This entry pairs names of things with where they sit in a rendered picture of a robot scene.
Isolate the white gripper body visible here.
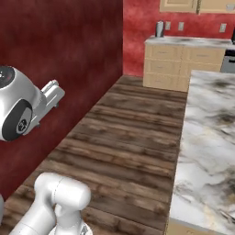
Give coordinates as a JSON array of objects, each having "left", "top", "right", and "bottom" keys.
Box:
[{"left": 31, "top": 86, "right": 66, "bottom": 127}]

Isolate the beige island cabinet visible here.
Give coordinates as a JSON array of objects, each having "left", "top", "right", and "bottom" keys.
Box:
[{"left": 164, "top": 218, "right": 222, "bottom": 235}]

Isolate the beige base cupboard run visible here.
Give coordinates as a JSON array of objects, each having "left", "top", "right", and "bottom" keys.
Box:
[{"left": 142, "top": 42, "right": 228, "bottom": 93}]

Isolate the grey metal jug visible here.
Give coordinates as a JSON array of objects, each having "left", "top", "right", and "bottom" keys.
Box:
[{"left": 154, "top": 20, "right": 165, "bottom": 39}]

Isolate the silver oven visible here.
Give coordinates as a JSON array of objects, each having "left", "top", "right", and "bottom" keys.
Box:
[{"left": 219, "top": 42, "right": 235, "bottom": 74}]

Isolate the beige wall cupboard run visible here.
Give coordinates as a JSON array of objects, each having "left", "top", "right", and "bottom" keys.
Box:
[{"left": 159, "top": 0, "right": 235, "bottom": 15}]

